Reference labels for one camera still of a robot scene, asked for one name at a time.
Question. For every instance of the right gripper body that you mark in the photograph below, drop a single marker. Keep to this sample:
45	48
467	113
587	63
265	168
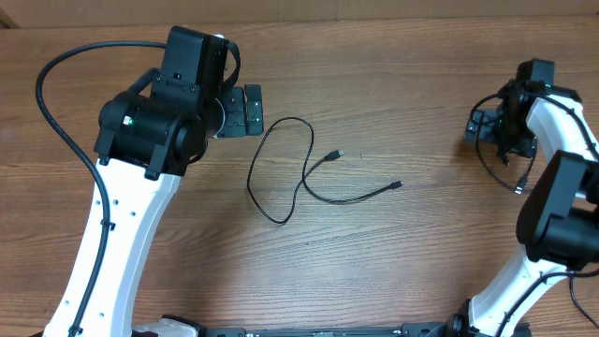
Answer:
489	128

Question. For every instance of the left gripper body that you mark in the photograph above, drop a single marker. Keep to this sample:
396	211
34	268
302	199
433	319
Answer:
235	120

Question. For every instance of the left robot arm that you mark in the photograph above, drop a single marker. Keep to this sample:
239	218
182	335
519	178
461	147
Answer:
148	136

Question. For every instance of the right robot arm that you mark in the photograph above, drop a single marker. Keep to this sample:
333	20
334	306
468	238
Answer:
556	239

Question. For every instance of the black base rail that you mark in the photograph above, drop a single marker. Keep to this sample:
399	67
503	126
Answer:
327	330

